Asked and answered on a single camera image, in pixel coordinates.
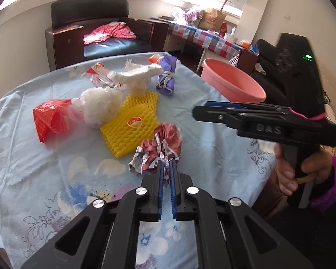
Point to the orange white wrapper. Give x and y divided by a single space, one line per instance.
155 58

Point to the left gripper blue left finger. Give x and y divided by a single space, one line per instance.
159 191

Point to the white plastic bag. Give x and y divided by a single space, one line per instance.
98 105

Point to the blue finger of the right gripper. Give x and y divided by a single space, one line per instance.
222 104
213 114

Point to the pink checkered cloth bundle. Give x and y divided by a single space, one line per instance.
193 17

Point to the orange small box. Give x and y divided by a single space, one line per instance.
245 44

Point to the yellow foam fruit net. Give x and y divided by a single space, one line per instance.
136 121

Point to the brown paper shopping bag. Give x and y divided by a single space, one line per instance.
212 19

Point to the red small gift bag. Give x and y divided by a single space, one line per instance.
223 29

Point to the white side table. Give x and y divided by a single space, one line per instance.
187 52

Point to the red plastic bag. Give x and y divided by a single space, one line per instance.
55 117

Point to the red patterned cloth on armchair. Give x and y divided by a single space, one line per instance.
114 29

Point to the white tissue container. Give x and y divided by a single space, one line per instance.
230 37

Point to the checkered red blue tablecloth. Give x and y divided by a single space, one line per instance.
207 41

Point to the clear red snack wrapper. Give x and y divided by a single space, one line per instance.
100 76

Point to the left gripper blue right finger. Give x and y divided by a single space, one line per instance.
173 186

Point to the purple cloth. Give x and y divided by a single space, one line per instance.
166 81

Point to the white foam net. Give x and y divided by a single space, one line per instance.
135 86

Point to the maroon white wrapper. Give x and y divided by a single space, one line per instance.
165 145

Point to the person's right hand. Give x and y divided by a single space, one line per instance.
319 164

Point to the light blue floral tablecloth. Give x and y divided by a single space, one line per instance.
43 187

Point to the black leather armchair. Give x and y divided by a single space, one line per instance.
85 30
271 80

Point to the white styrofoam piece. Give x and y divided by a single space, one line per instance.
152 70

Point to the pink plastic trash bucket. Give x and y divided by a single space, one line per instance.
231 82

